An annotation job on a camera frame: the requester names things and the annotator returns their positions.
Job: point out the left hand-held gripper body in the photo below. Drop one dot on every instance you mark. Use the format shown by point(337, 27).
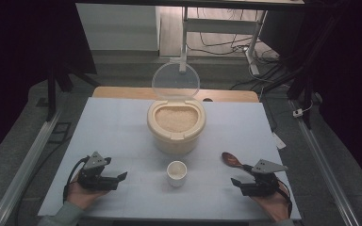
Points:
point(91, 180)

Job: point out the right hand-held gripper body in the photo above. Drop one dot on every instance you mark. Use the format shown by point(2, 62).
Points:
point(265, 182)

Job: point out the brown wooden spoon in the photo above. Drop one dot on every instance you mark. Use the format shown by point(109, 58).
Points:
point(231, 159)

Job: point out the white cup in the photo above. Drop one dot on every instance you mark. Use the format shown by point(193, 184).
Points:
point(176, 180)

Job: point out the beige rice container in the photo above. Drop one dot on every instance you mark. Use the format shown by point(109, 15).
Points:
point(176, 142)

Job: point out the white rice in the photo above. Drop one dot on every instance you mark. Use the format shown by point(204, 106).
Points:
point(176, 119)

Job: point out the person's left hand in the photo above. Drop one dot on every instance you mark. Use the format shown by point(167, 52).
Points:
point(81, 196)

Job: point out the person's right hand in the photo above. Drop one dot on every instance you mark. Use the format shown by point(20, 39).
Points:
point(278, 205)

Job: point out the white tag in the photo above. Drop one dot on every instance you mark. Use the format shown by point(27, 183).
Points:
point(279, 141)

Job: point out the pale table mat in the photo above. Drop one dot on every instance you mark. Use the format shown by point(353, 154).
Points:
point(119, 132)

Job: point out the black floor plate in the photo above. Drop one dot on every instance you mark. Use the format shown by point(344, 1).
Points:
point(59, 132)

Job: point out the small white box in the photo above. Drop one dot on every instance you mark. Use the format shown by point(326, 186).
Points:
point(297, 113)

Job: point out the wooden table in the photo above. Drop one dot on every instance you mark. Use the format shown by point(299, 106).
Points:
point(122, 92)

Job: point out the black stand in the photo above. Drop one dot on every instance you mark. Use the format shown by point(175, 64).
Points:
point(306, 84)
point(52, 94)

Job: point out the clear round container lid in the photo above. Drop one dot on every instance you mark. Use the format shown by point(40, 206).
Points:
point(175, 80)

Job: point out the dark curtain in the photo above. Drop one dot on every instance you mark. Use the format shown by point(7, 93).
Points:
point(352, 78)
point(19, 47)

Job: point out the white cabinet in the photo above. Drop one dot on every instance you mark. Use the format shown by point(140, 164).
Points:
point(116, 28)

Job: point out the aluminium rail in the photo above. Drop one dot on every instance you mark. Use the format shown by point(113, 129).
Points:
point(28, 163)
point(323, 169)

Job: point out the white desk frame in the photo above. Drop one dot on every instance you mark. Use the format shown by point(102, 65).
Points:
point(220, 25)

